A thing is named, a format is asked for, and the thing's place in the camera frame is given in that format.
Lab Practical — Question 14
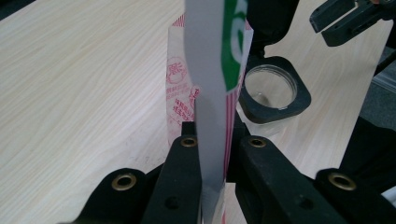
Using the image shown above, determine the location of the clear jar with black lid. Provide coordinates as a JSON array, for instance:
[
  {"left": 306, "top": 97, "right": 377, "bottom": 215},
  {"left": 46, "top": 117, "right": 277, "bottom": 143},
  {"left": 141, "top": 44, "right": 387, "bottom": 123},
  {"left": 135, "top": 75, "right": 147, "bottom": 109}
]
[{"left": 237, "top": 0, "right": 312, "bottom": 138}]

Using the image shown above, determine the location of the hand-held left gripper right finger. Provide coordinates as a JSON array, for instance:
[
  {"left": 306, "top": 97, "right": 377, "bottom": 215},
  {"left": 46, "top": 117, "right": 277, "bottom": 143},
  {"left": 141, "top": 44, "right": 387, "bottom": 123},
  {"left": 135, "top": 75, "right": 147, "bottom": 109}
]
[{"left": 227, "top": 115, "right": 347, "bottom": 224}]

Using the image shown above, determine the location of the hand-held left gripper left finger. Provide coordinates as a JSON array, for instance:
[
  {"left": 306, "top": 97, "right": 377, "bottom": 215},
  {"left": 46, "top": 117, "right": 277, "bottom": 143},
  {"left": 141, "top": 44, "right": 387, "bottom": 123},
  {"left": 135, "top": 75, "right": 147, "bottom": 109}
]
[{"left": 141, "top": 120, "right": 202, "bottom": 224}]

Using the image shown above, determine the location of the pink and clear plastic bag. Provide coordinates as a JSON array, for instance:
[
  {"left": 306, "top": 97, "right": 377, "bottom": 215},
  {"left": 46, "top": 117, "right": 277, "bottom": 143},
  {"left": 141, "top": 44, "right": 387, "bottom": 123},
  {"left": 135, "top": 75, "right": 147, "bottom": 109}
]
[{"left": 166, "top": 0, "right": 255, "bottom": 224}]

